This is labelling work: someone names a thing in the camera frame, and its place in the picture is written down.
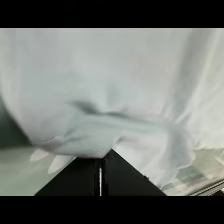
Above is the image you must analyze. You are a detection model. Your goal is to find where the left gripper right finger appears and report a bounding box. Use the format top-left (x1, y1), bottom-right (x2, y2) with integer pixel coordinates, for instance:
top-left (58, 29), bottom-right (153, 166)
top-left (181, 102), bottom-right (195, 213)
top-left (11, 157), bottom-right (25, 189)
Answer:
top-left (100, 148), bottom-right (167, 197)

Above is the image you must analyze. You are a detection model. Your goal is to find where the white T-shirt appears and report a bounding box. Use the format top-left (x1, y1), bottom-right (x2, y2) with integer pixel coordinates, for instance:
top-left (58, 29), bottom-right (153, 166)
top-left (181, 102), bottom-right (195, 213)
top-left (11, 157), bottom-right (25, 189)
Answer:
top-left (0, 28), bottom-right (224, 190)

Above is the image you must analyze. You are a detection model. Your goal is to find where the silver frame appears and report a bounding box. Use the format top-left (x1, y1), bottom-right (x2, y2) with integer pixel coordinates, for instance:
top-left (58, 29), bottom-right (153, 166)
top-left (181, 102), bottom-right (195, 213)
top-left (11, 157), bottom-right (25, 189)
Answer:
top-left (186, 178), bottom-right (224, 197)

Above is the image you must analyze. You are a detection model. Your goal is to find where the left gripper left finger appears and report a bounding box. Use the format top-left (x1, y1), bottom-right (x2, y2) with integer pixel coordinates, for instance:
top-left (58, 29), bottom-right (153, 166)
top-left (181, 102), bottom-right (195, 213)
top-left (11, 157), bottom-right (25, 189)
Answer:
top-left (34, 156), bottom-right (101, 197)

